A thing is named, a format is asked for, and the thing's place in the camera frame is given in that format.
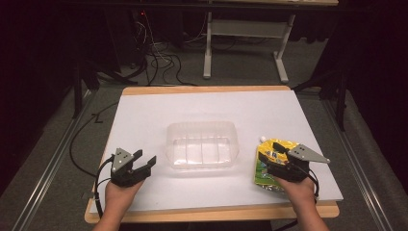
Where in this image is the black floor cable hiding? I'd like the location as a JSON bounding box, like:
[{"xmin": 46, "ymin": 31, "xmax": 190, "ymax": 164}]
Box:
[{"xmin": 68, "ymin": 101, "xmax": 120, "ymax": 179}]

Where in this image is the white table sheet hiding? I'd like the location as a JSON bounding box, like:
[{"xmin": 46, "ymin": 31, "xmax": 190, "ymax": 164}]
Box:
[{"xmin": 89, "ymin": 90, "xmax": 344, "ymax": 214}]

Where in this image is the white desk frame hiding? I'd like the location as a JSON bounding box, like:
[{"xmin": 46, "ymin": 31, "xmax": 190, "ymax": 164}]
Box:
[{"xmin": 202, "ymin": 11, "xmax": 296, "ymax": 85}]

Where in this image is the clear plastic container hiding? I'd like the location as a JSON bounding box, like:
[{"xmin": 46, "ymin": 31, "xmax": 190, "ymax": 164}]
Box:
[{"xmin": 165, "ymin": 120, "xmax": 241, "ymax": 170}]

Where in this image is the person's right hand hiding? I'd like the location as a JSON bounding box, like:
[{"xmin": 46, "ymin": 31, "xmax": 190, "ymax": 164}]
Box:
[{"xmin": 274, "ymin": 175, "xmax": 318, "ymax": 210}]

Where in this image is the black metal stand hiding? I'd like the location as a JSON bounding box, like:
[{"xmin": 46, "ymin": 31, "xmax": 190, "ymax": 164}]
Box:
[
  {"xmin": 71, "ymin": 59, "xmax": 101, "ymax": 120},
  {"xmin": 292, "ymin": 61, "xmax": 350, "ymax": 133}
]

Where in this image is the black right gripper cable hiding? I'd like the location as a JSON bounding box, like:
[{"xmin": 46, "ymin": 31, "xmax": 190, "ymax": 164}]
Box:
[{"xmin": 307, "ymin": 168, "xmax": 320, "ymax": 198}]

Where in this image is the person's left hand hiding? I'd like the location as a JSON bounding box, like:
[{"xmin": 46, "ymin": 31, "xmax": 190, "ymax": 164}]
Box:
[{"xmin": 104, "ymin": 178, "xmax": 145, "ymax": 220}]

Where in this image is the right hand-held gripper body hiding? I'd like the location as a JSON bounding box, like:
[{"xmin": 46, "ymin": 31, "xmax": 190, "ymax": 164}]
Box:
[{"xmin": 266, "ymin": 143, "xmax": 331, "ymax": 184}]

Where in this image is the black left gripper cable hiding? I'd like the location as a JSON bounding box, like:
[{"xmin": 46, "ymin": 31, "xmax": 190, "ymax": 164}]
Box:
[{"xmin": 93, "ymin": 155, "xmax": 115, "ymax": 219}]

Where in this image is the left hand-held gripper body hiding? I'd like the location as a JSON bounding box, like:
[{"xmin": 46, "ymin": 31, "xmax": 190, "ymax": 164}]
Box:
[{"xmin": 110, "ymin": 147, "xmax": 152, "ymax": 189}]

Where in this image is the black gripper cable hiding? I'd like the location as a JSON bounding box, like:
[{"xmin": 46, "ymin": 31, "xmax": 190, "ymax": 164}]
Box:
[
  {"xmin": 307, "ymin": 168, "xmax": 320, "ymax": 198},
  {"xmin": 93, "ymin": 155, "xmax": 115, "ymax": 219}
]

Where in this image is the tangle of cables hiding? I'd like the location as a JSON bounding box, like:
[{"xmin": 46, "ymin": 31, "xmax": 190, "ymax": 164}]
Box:
[{"xmin": 128, "ymin": 11, "xmax": 198, "ymax": 88}]

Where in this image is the yellow green spout pouch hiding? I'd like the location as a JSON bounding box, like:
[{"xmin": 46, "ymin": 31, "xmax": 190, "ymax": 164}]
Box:
[{"xmin": 253, "ymin": 136, "xmax": 301, "ymax": 193}]

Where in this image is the metal floor rail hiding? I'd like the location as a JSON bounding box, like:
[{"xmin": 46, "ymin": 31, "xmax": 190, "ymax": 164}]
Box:
[
  {"xmin": 11, "ymin": 90, "xmax": 97, "ymax": 231},
  {"xmin": 321, "ymin": 99, "xmax": 388, "ymax": 231}
]

